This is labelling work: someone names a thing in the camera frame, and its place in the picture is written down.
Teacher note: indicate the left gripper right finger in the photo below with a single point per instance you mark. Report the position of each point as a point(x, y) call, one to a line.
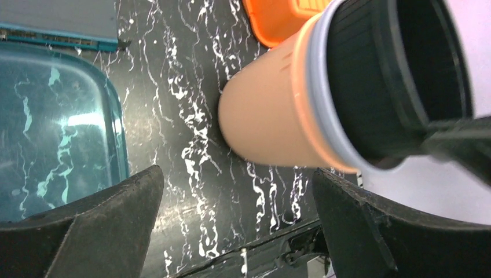
point(369, 235)

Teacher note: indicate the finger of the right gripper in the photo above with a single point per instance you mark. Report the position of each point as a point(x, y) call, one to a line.
point(466, 141)

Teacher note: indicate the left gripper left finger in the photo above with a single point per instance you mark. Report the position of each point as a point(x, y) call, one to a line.
point(106, 234)

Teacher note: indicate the dark teal transparent container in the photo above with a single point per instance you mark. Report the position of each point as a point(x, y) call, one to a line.
point(62, 135)

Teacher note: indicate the tan bucket with black liner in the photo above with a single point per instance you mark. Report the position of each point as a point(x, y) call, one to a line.
point(362, 85)

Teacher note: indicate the orange plastic tray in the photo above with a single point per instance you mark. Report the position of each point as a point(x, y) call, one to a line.
point(273, 21)

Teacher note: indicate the dark blue network switch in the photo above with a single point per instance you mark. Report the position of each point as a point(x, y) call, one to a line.
point(67, 23)

